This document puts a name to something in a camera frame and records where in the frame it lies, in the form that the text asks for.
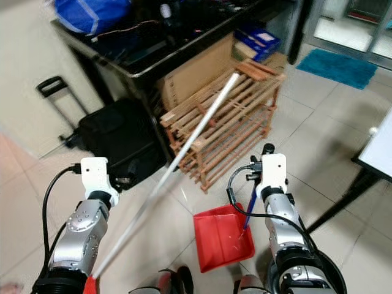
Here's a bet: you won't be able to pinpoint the pale-handled black bristle broom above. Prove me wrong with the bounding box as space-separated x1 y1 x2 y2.
85 72 241 294

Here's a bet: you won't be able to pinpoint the red dustpan with blue handle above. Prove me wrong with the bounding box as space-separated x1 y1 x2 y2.
193 143 276 273

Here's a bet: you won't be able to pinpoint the teal floor mat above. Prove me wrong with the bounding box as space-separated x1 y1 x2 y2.
295 48 379 91

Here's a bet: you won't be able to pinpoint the black trolley suitcase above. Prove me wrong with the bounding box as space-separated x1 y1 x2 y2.
37 75 166 184

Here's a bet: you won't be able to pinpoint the wooden slatted rack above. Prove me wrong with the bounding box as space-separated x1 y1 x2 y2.
159 58 287 194

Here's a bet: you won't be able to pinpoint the robot left leg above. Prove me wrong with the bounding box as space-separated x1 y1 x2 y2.
129 266 195 294

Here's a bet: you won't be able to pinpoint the robot leg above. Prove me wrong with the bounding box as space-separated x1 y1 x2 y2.
239 274 270 294
129 266 195 294

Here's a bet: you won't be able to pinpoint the brown cardboard box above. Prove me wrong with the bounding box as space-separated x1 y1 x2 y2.
159 34 287 111

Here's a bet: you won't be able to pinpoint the robot right leg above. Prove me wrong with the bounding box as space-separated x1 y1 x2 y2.
239 274 270 294

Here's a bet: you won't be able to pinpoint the black glass-top desk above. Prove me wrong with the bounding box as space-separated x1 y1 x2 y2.
52 0 307 166

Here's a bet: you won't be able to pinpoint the white table with black legs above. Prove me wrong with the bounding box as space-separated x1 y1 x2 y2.
306 119 392 233

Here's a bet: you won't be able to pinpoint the blue printed paper boxes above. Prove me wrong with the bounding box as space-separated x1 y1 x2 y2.
234 24 281 62

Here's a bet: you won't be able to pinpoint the blue fabric bag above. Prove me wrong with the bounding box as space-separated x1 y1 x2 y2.
55 0 132 36

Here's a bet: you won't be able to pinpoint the aluminium glass sliding door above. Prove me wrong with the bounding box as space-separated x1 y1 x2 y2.
303 0 392 62

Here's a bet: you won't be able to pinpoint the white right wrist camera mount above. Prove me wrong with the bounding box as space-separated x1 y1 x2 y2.
258 153 288 197

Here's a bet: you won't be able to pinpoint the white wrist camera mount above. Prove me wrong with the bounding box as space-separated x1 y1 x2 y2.
81 157 120 206
258 153 288 197

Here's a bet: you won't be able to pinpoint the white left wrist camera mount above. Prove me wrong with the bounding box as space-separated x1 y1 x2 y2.
81 157 120 206

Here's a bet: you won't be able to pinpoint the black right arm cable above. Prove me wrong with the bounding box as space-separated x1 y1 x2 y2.
227 164 313 246

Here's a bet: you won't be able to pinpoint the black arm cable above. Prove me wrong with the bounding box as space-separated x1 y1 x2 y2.
42 164 83 276
227 164 313 246

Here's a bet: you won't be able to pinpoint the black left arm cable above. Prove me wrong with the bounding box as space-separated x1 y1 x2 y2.
42 164 83 276

